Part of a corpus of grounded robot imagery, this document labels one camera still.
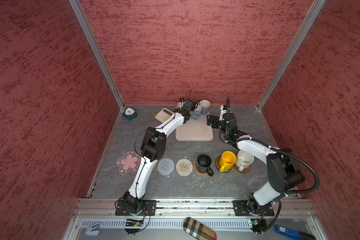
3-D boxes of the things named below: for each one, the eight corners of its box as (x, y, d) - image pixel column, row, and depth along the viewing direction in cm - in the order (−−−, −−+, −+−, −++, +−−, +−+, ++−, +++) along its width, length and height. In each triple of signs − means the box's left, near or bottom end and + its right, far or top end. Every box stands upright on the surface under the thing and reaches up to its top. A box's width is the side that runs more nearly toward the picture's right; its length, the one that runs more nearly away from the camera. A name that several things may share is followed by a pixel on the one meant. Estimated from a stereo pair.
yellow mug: (219, 174, 88) (223, 167, 79) (216, 159, 94) (220, 151, 85) (233, 174, 88) (238, 167, 79) (229, 159, 94) (234, 151, 85)
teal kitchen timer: (123, 119, 114) (121, 115, 110) (129, 111, 120) (127, 107, 116) (133, 122, 112) (131, 118, 108) (139, 113, 118) (137, 109, 114)
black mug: (196, 177, 86) (198, 171, 78) (195, 160, 92) (197, 154, 85) (211, 177, 86) (213, 171, 78) (209, 160, 92) (211, 154, 85)
